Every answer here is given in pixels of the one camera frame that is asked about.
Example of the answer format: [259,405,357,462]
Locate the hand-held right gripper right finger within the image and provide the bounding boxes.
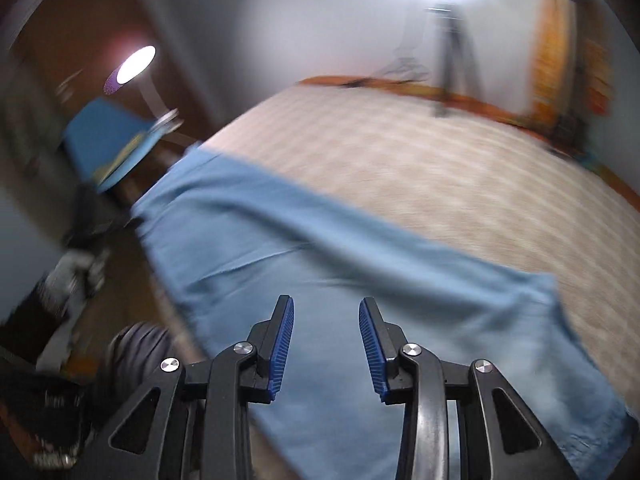
[358,296,576,480]

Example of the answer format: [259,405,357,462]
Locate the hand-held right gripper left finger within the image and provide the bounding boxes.
[75,294,296,480]

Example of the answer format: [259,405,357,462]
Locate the light blue denim pants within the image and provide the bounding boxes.
[131,145,638,480]

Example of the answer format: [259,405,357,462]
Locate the person's left forearm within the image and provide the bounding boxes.
[0,280,68,376]

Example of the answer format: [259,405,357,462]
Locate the person's left hand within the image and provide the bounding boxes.
[42,249,111,316]

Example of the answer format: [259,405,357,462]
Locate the blue chair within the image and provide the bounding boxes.
[62,99,173,193]

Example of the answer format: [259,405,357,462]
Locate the person's dark striped trousers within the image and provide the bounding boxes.
[102,322,188,413]

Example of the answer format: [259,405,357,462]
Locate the white desk lamp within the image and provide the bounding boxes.
[104,45,183,133]

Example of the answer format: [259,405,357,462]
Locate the beige plaid blanket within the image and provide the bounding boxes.
[165,82,640,480]

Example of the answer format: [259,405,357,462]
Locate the person's dark printed top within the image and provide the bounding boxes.
[0,360,93,473]

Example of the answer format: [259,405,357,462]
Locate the folded silver tripod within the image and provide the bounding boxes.
[560,0,601,146]

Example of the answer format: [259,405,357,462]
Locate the black power cable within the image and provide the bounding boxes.
[345,55,431,88]

